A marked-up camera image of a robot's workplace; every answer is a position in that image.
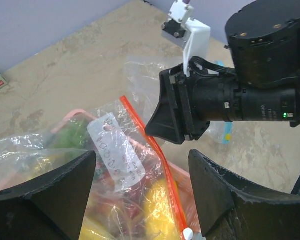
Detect yellow mango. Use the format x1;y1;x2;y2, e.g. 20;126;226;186
144;179;180;240

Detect green grape bunch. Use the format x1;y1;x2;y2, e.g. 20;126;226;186
51;119;90;150

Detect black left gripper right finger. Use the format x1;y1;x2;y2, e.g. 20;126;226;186
188;149;300;240

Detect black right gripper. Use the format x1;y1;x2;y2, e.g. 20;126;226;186
145;64;297;145

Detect clear blue-zipper bag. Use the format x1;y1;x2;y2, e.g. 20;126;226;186
123;55;235;145

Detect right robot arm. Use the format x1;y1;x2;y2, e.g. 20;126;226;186
145;0;300;145

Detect pink plastic basket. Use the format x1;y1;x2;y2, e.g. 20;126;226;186
51;109;201;233

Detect clear orange-zipper bag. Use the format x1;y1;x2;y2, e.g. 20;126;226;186
0;96;193;240

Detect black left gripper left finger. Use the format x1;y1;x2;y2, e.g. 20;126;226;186
0;150;97;240

